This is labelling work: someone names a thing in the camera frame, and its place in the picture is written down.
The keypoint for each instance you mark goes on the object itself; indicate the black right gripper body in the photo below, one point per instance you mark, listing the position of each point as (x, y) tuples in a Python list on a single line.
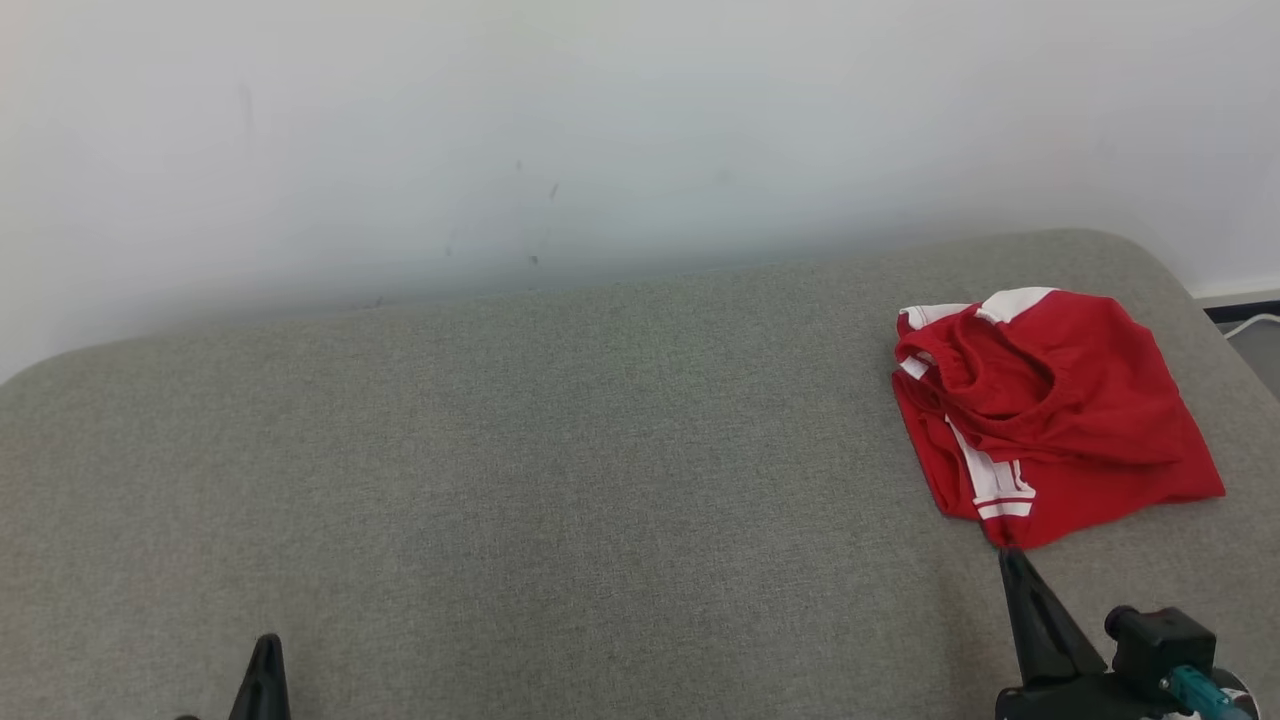
[(1080, 700)]

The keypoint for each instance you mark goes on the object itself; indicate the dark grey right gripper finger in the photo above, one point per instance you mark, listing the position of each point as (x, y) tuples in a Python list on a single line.
[(1045, 640)]

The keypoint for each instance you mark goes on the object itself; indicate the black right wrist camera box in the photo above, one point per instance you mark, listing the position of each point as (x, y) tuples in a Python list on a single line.
[(1160, 640)]

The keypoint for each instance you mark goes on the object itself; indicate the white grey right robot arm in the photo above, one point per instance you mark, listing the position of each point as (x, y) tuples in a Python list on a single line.
[(1238, 705)]

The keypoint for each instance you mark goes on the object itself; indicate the red Bulls jersey white sleeves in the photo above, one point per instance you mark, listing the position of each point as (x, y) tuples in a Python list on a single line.
[(1100, 500)]

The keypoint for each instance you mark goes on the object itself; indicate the red Bulls shorts white stripes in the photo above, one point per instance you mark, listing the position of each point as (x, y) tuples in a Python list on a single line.
[(1050, 370)]

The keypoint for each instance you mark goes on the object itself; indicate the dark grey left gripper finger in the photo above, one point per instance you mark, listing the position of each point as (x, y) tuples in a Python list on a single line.
[(262, 690)]

